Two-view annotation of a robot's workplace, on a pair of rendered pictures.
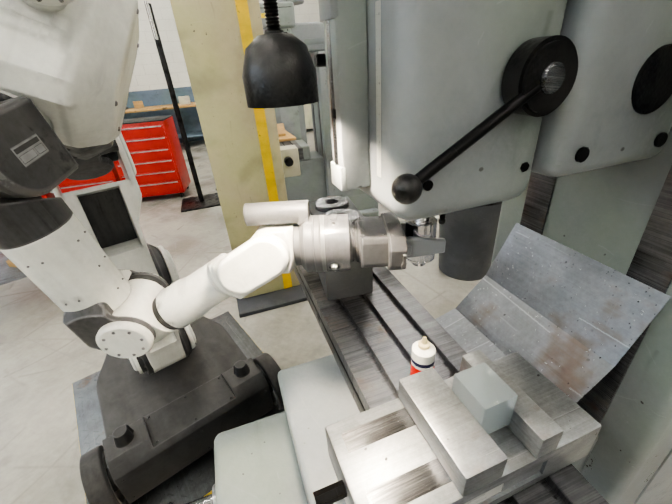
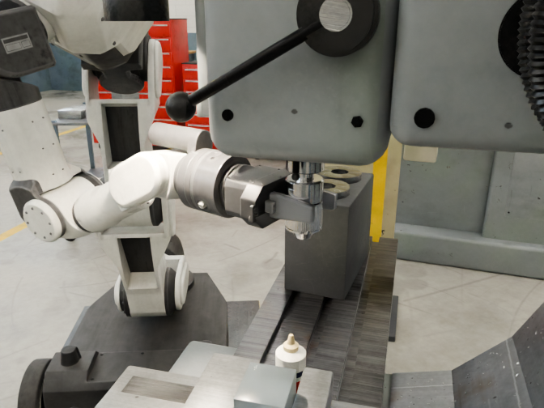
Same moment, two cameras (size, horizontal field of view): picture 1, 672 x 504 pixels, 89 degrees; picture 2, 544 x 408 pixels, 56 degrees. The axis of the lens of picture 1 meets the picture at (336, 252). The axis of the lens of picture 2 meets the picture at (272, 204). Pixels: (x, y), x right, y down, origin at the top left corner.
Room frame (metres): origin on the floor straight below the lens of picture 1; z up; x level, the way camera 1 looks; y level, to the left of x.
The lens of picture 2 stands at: (-0.06, -0.42, 1.45)
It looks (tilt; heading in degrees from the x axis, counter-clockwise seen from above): 20 degrees down; 33
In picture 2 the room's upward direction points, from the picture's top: straight up
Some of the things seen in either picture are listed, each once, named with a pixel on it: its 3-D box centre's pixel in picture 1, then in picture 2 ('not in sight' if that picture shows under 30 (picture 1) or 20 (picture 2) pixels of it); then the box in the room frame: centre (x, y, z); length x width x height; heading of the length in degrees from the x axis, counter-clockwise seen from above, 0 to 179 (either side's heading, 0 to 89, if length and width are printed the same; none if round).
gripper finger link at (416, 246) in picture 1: (424, 247); (290, 210); (0.43, -0.13, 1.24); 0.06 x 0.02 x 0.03; 88
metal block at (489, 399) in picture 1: (481, 399); (266, 406); (0.30, -0.18, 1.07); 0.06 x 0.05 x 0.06; 19
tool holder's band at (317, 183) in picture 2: (421, 221); (304, 181); (0.46, -0.13, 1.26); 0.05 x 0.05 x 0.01
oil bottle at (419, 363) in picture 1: (422, 359); (290, 369); (0.43, -0.14, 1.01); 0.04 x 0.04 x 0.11
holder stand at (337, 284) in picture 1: (338, 243); (330, 225); (0.80, -0.01, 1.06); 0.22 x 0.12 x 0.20; 11
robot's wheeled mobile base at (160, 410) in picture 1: (168, 361); (153, 314); (0.89, 0.62, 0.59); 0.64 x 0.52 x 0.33; 36
